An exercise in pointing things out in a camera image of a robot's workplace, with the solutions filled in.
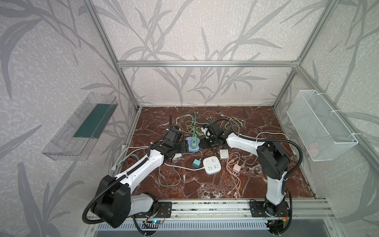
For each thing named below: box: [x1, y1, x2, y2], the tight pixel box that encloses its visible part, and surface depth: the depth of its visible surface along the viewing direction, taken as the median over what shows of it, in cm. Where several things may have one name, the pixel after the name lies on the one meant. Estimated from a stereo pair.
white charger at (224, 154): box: [219, 149, 229, 160], surface depth 93 cm
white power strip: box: [202, 156, 222, 175], surface depth 88 cm
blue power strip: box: [185, 136, 201, 153], surface depth 95 cm
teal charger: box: [192, 158, 201, 169], surface depth 90 cm
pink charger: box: [232, 163, 242, 173], surface depth 88 cm
